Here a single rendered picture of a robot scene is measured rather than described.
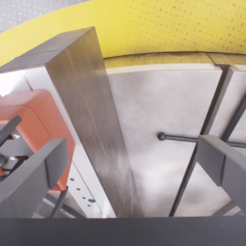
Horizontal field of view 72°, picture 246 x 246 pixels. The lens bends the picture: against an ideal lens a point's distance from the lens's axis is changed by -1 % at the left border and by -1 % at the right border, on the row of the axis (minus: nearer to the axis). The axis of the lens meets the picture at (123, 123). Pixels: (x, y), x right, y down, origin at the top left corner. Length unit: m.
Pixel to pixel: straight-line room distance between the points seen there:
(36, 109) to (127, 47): 0.77
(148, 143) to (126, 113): 0.23
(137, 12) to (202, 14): 0.30
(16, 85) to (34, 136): 0.15
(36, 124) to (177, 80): 0.58
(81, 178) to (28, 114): 0.34
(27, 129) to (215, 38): 0.96
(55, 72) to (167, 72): 0.47
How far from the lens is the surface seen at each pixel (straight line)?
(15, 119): 0.28
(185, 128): 0.90
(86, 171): 0.55
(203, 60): 0.94
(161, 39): 1.01
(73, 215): 1.88
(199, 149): 0.17
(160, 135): 0.87
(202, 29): 1.03
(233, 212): 1.59
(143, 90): 0.76
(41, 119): 0.33
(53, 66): 0.38
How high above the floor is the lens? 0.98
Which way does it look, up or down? 50 degrees down
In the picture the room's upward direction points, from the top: 169 degrees counter-clockwise
